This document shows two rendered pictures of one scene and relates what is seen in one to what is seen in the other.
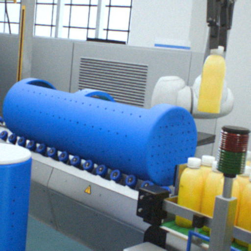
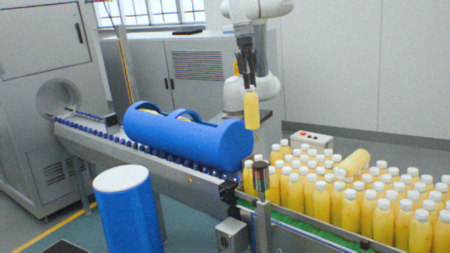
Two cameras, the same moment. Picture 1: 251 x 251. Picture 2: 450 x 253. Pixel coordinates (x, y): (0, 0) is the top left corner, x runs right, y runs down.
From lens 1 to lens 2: 0.56 m
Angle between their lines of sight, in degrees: 12
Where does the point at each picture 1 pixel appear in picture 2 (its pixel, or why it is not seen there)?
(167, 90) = (232, 90)
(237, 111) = (297, 60)
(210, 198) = not seen: hidden behind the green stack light
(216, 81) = (253, 109)
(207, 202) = not seen: hidden behind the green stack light
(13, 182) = (141, 195)
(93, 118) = (183, 135)
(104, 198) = (201, 184)
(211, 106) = (252, 126)
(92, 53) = (178, 46)
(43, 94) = (148, 118)
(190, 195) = (250, 185)
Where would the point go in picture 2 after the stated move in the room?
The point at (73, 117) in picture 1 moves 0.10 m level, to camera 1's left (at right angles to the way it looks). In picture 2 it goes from (170, 135) to (152, 137)
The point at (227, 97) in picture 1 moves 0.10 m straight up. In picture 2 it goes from (274, 84) to (273, 70)
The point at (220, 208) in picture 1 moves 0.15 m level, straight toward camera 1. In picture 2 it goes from (260, 209) to (255, 232)
